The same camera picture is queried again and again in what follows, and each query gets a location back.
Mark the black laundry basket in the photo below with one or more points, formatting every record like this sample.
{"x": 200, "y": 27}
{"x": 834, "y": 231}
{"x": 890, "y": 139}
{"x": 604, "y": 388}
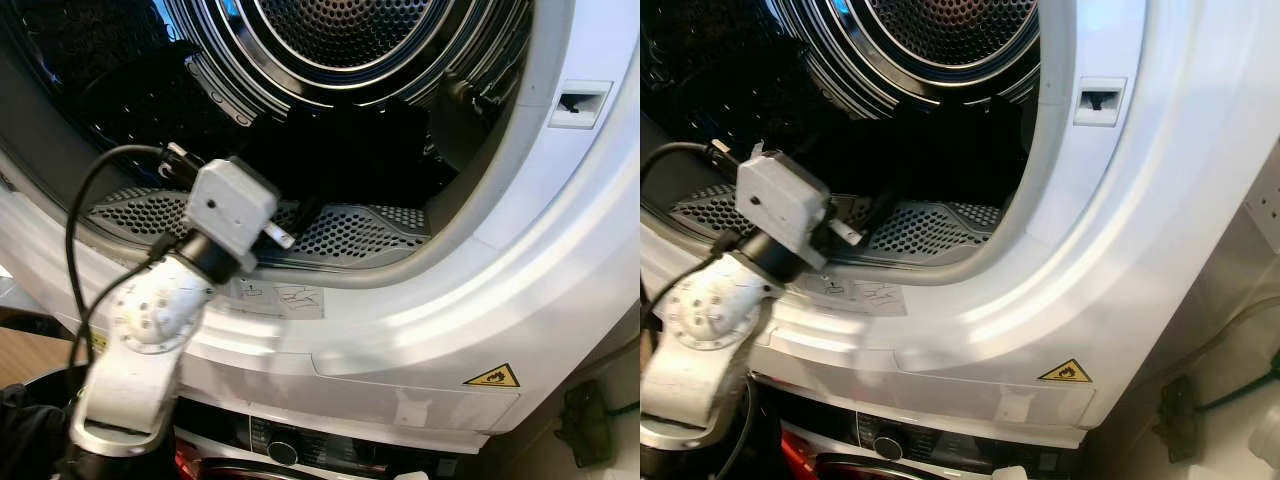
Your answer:
{"x": 30, "y": 430}

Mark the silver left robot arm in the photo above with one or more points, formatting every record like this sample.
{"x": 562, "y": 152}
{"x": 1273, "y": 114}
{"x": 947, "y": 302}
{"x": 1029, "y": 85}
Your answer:
{"x": 710, "y": 310}
{"x": 150, "y": 315}

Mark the yellow triangle warning sticker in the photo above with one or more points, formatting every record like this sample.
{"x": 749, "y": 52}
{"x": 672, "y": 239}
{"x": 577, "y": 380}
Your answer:
{"x": 493, "y": 378}
{"x": 1066, "y": 374}

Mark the black washer dial knob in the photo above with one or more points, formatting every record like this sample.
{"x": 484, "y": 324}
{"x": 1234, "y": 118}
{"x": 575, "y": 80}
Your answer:
{"x": 888, "y": 446}
{"x": 282, "y": 452}

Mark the dryer door latch slot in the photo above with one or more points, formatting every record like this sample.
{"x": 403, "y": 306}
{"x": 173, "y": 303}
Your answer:
{"x": 580, "y": 103}
{"x": 1100, "y": 101}

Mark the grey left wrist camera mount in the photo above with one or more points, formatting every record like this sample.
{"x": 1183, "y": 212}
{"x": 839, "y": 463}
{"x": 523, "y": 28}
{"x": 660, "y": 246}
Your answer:
{"x": 228, "y": 205}
{"x": 780, "y": 200}

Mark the red metal stool frame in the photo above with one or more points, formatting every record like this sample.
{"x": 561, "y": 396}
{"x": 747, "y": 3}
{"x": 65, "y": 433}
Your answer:
{"x": 803, "y": 458}
{"x": 186, "y": 462}

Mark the perforated steel dryer drum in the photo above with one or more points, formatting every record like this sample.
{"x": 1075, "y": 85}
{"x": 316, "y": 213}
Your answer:
{"x": 350, "y": 30}
{"x": 950, "y": 30}

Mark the black power adapter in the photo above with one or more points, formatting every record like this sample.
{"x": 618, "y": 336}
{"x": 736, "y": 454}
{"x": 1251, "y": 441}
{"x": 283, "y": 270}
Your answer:
{"x": 1178, "y": 418}
{"x": 584, "y": 425}

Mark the white wall socket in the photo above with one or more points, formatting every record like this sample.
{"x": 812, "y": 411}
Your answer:
{"x": 1264, "y": 205}

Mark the grey perforated lint filter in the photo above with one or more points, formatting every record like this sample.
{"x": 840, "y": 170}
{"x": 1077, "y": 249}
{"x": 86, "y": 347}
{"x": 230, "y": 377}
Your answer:
{"x": 930, "y": 232}
{"x": 350, "y": 235}

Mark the white tumble dryer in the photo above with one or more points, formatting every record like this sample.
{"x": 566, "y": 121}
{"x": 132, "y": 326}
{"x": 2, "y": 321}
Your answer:
{"x": 500, "y": 290}
{"x": 1100, "y": 300}

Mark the black garment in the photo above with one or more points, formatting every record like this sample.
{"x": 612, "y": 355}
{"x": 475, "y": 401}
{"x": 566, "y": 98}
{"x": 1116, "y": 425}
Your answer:
{"x": 350, "y": 150}
{"x": 940, "y": 150}

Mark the grey instruction label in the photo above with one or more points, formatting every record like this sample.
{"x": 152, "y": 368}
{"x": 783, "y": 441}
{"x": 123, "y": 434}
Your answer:
{"x": 280, "y": 298}
{"x": 855, "y": 295}

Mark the white washing machine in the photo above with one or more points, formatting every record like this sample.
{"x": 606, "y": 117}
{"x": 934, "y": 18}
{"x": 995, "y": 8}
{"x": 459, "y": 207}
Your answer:
{"x": 960, "y": 435}
{"x": 350, "y": 440}

